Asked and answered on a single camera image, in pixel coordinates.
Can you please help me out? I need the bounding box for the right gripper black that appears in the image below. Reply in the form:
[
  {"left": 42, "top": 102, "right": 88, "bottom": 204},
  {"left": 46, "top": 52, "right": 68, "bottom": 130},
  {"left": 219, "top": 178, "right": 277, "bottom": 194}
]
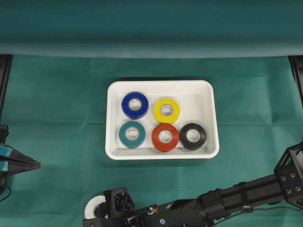
[{"left": 104, "top": 187, "right": 213, "bottom": 227}]

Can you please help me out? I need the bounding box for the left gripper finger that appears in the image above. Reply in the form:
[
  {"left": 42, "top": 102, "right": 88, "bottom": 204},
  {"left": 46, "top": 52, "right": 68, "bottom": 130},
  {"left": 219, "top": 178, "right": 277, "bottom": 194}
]
[
  {"left": 0, "top": 144, "right": 41, "bottom": 166},
  {"left": 0, "top": 165, "right": 41, "bottom": 179}
]

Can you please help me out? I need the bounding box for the white tape roll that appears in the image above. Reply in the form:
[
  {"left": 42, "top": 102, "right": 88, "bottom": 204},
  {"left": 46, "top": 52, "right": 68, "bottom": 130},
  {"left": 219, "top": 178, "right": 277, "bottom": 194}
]
[{"left": 84, "top": 195, "right": 108, "bottom": 219}]

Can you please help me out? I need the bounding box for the green tape roll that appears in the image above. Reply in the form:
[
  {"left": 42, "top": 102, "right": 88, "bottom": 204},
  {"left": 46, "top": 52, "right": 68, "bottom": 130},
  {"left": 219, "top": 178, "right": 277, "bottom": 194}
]
[{"left": 119, "top": 121, "right": 146, "bottom": 148}]

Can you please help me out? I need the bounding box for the red tape roll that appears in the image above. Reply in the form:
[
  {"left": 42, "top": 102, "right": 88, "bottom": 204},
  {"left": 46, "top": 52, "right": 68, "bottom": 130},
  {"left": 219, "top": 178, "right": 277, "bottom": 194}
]
[{"left": 151, "top": 123, "right": 179, "bottom": 152}]

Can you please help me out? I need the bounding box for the blue tape roll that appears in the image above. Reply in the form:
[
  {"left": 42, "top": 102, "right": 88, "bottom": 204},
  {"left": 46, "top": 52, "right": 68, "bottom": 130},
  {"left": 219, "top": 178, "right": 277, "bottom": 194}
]
[{"left": 121, "top": 92, "right": 149, "bottom": 119}]

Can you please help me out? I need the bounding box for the black tape roll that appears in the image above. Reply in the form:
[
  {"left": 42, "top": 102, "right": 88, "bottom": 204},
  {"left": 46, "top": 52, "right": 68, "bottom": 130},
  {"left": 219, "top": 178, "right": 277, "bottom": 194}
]
[{"left": 179, "top": 123, "right": 206, "bottom": 150}]

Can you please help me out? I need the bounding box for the yellow tape roll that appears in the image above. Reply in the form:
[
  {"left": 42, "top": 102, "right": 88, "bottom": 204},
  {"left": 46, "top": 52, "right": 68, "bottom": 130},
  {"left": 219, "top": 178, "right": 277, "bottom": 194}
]
[{"left": 153, "top": 98, "right": 180, "bottom": 124}]

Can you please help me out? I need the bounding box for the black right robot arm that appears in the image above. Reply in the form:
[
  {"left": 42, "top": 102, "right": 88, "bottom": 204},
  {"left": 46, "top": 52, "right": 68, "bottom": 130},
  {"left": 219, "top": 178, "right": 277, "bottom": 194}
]
[{"left": 102, "top": 143, "right": 303, "bottom": 227}]

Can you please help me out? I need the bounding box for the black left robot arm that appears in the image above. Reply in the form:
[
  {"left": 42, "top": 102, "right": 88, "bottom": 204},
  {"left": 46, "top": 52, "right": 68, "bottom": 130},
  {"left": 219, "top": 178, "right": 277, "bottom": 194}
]
[{"left": 0, "top": 124, "right": 41, "bottom": 202}]

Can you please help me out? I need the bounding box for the white plastic tray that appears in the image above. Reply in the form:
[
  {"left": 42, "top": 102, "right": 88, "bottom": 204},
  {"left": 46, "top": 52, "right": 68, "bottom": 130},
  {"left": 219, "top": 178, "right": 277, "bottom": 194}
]
[{"left": 105, "top": 80, "right": 219, "bottom": 160}]

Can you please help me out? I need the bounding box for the green table cloth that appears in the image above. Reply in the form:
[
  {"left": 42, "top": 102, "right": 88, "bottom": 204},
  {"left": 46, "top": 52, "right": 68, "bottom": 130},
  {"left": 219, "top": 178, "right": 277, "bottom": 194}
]
[{"left": 0, "top": 0, "right": 303, "bottom": 227}]

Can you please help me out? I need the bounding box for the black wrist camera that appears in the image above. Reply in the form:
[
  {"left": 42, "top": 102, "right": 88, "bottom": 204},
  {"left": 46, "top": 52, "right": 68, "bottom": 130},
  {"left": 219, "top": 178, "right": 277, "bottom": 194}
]
[{"left": 82, "top": 217, "right": 125, "bottom": 227}]

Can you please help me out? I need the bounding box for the black aluminium frame rail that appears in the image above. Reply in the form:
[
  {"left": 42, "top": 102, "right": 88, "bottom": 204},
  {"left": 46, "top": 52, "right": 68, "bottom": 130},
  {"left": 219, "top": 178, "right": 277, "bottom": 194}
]
[{"left": 0, "top": 54, "right": 13, "bottom": 113}]

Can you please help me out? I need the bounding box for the black cable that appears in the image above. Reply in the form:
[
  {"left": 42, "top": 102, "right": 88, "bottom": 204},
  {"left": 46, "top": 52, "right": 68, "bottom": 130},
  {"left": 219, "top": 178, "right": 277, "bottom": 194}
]
[{"left": 213, "top": 206, "right": 301, "bottom": 225}]

